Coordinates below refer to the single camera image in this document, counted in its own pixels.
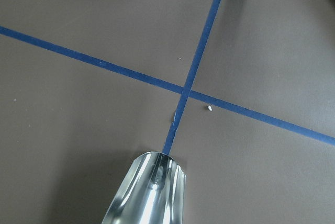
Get steel ice scoop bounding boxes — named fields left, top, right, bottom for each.
left=102, top=152, right=186, bottom=224

